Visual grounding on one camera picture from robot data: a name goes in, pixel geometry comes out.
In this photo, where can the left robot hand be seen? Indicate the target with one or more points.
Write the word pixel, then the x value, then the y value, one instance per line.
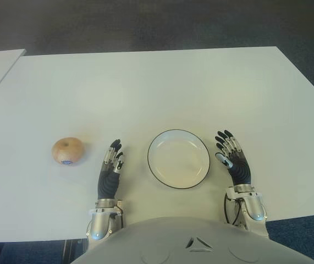
pixel 107 181

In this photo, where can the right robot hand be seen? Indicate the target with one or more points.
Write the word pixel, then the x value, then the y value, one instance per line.
pixel 240 169

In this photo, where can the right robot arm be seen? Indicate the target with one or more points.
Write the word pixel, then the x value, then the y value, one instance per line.
pixel 253 206

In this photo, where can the white plate with black rim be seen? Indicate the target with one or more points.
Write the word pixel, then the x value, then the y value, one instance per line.
pixel 178 162

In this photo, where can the grey robot torso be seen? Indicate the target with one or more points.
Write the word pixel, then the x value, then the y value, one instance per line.
pixel 195 244

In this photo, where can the apple with blue sticker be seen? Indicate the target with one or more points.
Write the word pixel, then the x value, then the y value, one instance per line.
pixel 68 150

